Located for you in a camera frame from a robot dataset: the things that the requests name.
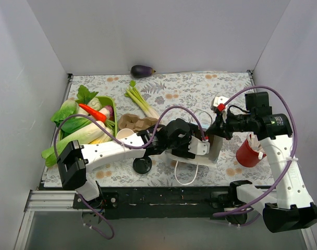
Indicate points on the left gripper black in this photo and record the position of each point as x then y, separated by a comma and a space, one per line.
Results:
187, 142

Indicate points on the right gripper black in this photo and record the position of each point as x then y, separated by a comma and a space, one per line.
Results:
219, 126

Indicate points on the light blue paper bag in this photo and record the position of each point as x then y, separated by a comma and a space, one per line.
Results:
209, 159

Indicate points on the white paper coffee cup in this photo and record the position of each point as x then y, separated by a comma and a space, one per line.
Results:
123, 133

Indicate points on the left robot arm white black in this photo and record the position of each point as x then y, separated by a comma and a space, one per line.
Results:
76, 160

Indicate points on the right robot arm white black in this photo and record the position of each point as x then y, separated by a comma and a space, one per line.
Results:
287, 205

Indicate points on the red cup holder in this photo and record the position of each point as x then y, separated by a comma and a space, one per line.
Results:
247, 157

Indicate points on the floral table mat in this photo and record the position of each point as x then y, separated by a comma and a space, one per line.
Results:
175, 96

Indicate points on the brown cardboard cup carrier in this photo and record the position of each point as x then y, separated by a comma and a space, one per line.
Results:
135, 123

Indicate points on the green onion stalk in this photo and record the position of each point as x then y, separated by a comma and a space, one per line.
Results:
133, 93

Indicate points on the yellow leafy cabbage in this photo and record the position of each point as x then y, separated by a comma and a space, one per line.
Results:
103, 138

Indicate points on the purple eggplant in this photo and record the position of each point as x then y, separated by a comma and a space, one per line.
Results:
140, 71

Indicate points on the orange carrot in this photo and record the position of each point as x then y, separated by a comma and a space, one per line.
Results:
94, 113

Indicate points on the green plastic tray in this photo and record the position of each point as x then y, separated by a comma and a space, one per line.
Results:
110, 104

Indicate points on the green lettuce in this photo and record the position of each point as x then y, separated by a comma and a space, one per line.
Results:
71, 107

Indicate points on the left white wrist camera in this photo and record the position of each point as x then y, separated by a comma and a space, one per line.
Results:
199, 147

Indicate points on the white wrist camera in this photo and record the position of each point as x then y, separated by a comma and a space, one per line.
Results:
199, 147
218, 105

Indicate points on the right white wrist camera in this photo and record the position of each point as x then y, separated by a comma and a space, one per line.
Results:
218, 105

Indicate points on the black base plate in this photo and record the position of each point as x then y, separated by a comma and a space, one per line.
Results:
166, 202

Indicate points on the aluminium rail frame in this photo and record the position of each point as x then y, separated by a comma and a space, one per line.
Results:
57, 225

